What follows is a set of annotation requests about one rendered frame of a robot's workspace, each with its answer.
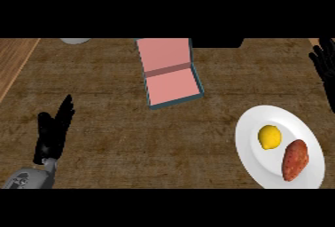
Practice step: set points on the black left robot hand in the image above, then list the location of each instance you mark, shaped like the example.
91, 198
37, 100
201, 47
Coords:
52, 139

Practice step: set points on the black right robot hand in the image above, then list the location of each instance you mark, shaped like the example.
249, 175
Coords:
325, 63

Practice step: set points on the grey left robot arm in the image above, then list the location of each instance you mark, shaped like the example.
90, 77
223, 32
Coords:
29, 178

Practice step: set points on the yellow lemon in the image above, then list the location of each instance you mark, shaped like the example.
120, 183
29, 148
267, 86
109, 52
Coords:
269, 137

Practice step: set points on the pink cardboard box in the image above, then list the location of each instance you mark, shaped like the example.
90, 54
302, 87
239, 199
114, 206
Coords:
170, 72

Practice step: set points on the white plate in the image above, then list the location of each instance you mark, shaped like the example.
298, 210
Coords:
261, 162

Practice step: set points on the black appliance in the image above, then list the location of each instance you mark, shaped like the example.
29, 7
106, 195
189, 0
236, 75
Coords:
217, 42

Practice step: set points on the orange sweet potato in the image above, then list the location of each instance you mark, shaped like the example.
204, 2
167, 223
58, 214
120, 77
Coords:
294, 160

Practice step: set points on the grey round object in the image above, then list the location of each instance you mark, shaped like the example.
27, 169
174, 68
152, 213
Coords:
74, 40

